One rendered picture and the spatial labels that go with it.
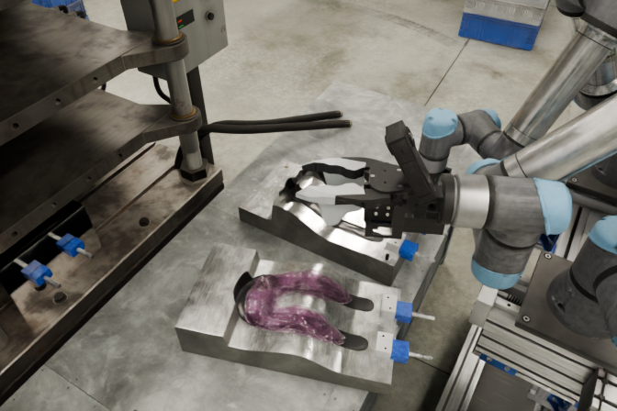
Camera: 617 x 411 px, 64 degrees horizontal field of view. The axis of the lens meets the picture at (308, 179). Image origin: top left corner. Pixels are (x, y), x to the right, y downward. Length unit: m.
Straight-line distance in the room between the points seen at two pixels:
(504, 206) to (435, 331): 1.64
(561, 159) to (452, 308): 1.63
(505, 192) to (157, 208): 1.20
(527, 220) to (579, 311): 0.44
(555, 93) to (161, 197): 1.19
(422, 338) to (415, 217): 1.59
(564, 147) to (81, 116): 1.35
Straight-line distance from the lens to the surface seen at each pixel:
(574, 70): 1.14
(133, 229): 1.63
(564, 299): 1.15
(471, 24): 4.51
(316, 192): 0.66
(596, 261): 1.04
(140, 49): 1.46
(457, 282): 2.49
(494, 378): 2.02
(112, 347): 1.37
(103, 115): 1.68
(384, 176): 0.69
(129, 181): 1.80
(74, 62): 1.44
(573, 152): 0.83
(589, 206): 1.58
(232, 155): 3.08
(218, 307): 1.23
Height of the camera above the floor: 1.92
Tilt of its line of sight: 42 degrees down
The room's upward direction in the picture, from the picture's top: straight up
